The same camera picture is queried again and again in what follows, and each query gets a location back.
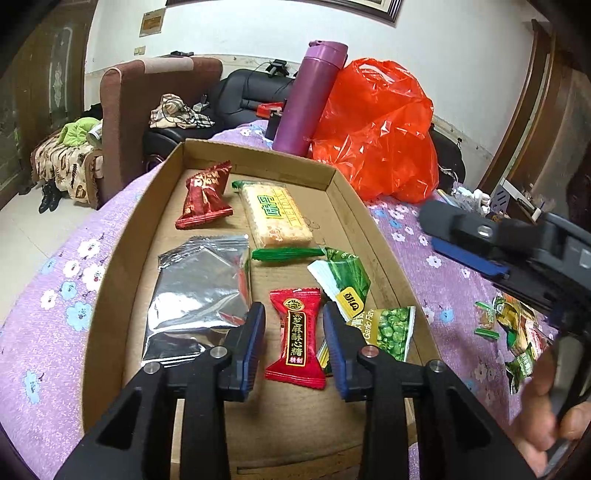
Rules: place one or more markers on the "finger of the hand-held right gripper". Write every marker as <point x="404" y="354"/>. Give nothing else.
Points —
<point x="466" y="258"/>
<point x="443" y="221"/>

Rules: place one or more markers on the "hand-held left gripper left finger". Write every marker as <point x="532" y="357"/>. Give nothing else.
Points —
<point x="247" y="350"/>

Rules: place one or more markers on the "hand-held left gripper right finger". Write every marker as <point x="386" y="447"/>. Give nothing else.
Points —
<point x="339" y="350"/>

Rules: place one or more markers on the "red candy with black label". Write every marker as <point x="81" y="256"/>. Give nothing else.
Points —
<point x="295" y="332"/>

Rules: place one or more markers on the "green pea packet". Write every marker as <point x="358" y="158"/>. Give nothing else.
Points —
<point x="392" y="332"/>

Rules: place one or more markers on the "green packet with yellow label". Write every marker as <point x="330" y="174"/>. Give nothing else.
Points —
<point x="346" y="281"/>

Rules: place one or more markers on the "pile of snack packets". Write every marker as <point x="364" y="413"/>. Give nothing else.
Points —
<point x="512" y="318"/>

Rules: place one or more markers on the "silver foil packet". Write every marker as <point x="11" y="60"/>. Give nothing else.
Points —
<point x="194" y="295"/>

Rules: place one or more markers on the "cardboard box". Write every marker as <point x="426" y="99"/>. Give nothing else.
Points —
<point x="295" y="429"/>

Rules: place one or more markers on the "yellow biscuit packet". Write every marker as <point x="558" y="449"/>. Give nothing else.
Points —
<point x="272" y="217"/>

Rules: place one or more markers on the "dark red candy packet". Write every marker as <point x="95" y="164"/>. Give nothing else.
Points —
<point x="203" y="198"/>

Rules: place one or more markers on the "person's right hand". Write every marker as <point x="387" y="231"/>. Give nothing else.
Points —
<point x="531" y="415"/>

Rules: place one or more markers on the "white tissue wad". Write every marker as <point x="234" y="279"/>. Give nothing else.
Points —
<point x="473" y="196"/>

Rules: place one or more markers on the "grey phone stand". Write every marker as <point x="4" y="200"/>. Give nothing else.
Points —
<point x="505" y="194"/>

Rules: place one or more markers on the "orange plastic bag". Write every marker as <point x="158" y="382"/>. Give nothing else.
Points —
<point x="378" y="129"/>

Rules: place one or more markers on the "purple thermos bottle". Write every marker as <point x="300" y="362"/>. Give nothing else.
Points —
<point x="304" y="106"/>

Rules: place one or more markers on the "purple floral tablecloth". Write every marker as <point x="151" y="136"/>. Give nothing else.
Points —
<point x="46" y="323"/>

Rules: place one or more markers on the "red tool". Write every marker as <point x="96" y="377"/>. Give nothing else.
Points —
<point x="270" y="110"/>

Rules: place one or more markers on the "black device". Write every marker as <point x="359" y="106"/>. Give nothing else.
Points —
<point x="278" y="68"/>

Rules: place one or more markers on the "black leather sofa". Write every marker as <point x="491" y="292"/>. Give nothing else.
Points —
<point x="240" y="92"/>

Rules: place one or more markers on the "checked cloth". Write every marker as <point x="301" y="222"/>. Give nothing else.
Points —
<point x="180" y="113"/>

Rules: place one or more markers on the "black boots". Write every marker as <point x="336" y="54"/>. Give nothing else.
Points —
<point x="48" y="198"/>

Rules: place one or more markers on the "leaf-print blanket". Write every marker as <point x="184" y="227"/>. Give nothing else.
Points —
<point x="60" y="161"/>

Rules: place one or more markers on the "brown armchair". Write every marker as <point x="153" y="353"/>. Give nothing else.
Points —
<point x="129" y="106"/>

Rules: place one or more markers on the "green cloth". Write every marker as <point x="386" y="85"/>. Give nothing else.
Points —
<point x="76" y="131"/>

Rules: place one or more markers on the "wooden glass-door cabinet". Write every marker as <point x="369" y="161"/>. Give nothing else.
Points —
<point x="46" y="69"/>

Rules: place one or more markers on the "wooden door frame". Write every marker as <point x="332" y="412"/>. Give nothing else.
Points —
<point x="531" y="115"/>

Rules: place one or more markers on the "small wall plaque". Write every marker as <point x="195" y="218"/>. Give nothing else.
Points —
<point x="151" y="23"/>

